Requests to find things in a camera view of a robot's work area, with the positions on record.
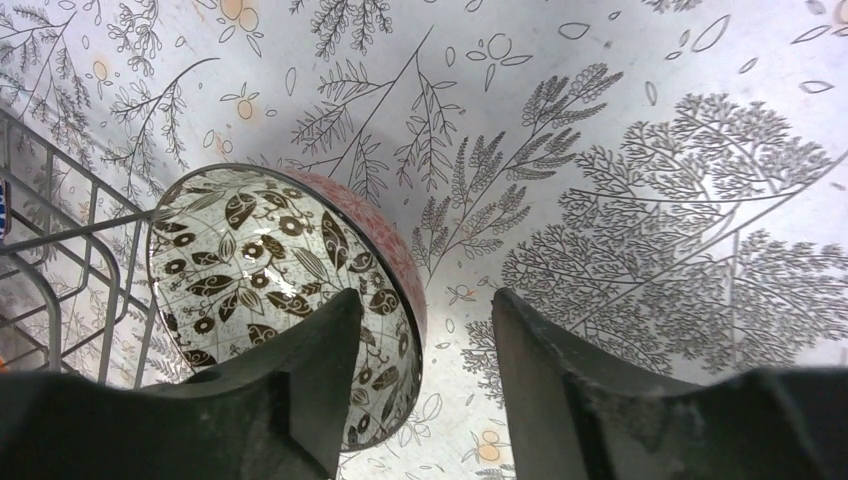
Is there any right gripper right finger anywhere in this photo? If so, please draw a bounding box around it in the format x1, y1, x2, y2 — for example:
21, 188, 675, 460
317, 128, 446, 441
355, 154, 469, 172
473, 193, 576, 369
492, 288, 847, 480

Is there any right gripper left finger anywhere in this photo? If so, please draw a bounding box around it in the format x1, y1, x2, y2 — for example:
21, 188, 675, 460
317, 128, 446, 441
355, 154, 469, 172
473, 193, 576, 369
1, 289, 363, 479

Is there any pink speckled bowl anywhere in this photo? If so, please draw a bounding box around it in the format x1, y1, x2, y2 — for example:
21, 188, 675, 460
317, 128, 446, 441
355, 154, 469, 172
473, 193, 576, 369
146, 164, 427, 452

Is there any floral patterned table mat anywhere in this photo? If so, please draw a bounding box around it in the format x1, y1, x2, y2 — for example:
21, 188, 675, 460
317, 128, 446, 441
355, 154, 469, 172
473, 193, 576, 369
1, 1, 847, 479

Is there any blue zigzag pattern bowl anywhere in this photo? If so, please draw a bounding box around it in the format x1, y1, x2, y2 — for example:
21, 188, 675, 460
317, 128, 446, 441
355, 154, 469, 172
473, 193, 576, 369
0, 181, 10, 242

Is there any black wire dish rack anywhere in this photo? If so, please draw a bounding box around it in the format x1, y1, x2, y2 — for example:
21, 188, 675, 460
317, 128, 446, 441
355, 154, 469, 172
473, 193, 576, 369
1, 112, 181, 388

